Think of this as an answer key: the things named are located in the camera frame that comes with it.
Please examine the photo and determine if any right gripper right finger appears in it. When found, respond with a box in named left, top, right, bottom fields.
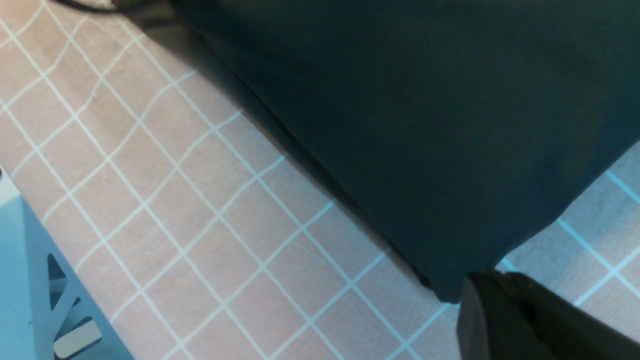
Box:
left=470, top=271, right=640, bottom=360

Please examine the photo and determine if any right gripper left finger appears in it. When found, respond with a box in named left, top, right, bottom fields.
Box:
left=456, top=277, right=556, bottom=360

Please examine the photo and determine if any dark gray long-sleeve top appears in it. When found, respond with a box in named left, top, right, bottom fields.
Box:
left=172, top=0, right=640, bottom=303

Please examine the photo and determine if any pink grid tablecloth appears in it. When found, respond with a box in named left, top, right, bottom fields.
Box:
left=1, top=0, right=639, bottom=360

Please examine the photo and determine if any white table frame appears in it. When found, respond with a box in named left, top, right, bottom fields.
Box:
left=0, top=171, right=133, bottom=360

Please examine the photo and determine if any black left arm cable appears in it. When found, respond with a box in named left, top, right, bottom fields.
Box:
left=50, top=0, right=176, bottom=14

